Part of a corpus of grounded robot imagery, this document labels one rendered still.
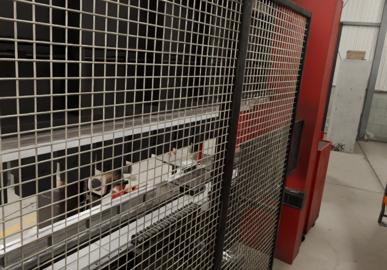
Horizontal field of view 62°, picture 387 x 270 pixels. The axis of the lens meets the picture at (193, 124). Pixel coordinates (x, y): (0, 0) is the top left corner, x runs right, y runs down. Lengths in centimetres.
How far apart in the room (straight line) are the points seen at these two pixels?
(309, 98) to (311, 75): 19
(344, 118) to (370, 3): 316
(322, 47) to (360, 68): 468
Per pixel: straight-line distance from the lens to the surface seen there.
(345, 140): 759
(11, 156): 136
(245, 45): 99
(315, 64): 279
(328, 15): 281
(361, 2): 936
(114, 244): 146
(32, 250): 159
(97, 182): 264
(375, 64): 908
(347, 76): 742
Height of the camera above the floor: 178
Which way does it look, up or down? 12 degrees down
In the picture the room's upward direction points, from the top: 5 degrees clockwise
